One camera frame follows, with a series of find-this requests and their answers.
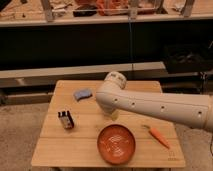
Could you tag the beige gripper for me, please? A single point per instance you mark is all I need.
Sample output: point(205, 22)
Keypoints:
point(114, 116)

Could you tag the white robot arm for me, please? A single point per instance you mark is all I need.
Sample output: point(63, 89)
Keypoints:
point(195, 111)

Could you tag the black upright eraser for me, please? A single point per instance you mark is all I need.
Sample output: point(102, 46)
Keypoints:
point(66, 119)

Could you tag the orange plate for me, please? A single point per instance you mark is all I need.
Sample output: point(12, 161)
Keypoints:
point(116, 144)

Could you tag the blue sponge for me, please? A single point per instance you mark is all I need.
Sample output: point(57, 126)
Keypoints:
point(82, 94)

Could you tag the orange carrot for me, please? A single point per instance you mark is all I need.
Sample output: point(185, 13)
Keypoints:
point(157, 135)

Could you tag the orange object on shelf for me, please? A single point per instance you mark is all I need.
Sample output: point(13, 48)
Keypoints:
point(112, 7)

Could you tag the wooden bench shelf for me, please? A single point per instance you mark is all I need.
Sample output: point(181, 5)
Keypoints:
point(13, 78)

